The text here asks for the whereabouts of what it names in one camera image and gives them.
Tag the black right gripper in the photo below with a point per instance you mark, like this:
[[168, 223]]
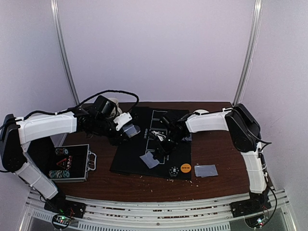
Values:
[[164, 146]]

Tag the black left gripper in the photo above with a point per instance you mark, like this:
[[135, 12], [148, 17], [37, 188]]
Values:
[[117, 139]]

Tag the face-down card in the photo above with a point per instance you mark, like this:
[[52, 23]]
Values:
[[188, 138], [209, 171]]

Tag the grey playing card deck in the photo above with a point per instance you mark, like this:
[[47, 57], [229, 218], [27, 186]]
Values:
[[131, 130]]

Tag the spade card face up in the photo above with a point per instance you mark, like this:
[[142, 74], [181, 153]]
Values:
[[149, 160]]

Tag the dark green chip stack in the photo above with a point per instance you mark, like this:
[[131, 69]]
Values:
[[173, 171]]

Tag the orange big blind button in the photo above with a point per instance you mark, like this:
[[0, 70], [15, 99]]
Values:
[[186, 168]]

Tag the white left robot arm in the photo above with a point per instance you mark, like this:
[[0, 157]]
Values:
[[26, 147]]

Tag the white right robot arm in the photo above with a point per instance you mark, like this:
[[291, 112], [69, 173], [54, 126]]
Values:
[[246, 138]]

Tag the ceramic mug with print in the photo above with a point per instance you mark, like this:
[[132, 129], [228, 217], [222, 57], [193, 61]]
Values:
[[119, 111]]

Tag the black poker mat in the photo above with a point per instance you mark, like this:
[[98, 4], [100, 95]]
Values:
[[127, 157]]

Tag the orange bowl white inside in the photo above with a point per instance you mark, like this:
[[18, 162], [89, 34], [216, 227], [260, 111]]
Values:
[[200, 112]]

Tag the upper chip stack in case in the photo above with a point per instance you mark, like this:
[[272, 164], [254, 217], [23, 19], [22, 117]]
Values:
[[61, 151]]

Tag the chip stack in case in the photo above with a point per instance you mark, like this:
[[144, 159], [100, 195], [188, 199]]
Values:
[[61, 151], [59, 174]]

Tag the aluminium poker chip case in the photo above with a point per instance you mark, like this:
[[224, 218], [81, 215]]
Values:
[[79, 162]]

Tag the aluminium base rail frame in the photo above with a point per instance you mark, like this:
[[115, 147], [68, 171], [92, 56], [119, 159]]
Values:
[[196, 215]]

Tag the aluminium corner post left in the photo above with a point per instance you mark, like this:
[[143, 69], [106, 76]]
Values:
[[63, 53]]

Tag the aluminium corner post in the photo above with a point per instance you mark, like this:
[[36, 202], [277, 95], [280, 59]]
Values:
[[63, 53], [252, 43]]

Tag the aluminium corner post right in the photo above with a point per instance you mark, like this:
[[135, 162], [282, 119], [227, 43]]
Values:
[[252, 43]]

